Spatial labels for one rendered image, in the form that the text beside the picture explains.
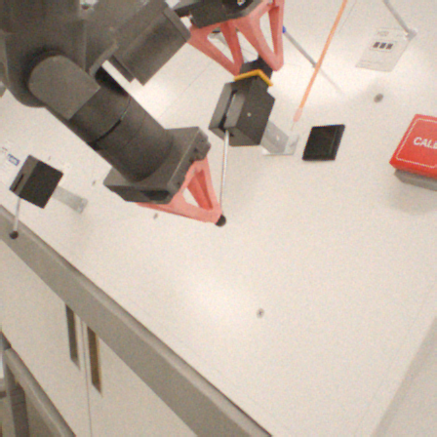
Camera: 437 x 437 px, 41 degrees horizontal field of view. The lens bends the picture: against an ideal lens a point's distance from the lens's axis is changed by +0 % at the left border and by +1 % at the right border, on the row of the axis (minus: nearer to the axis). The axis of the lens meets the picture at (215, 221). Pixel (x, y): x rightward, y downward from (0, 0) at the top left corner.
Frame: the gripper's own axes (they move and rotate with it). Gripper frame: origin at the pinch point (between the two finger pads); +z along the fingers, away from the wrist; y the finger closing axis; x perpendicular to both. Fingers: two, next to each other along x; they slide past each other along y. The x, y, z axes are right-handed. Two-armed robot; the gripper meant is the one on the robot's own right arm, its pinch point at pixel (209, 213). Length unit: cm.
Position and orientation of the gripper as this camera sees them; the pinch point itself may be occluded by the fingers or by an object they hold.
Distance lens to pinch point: 58.5
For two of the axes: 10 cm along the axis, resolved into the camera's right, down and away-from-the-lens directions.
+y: -6.8, -0.6, 7.4
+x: -4.4, 8.3, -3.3
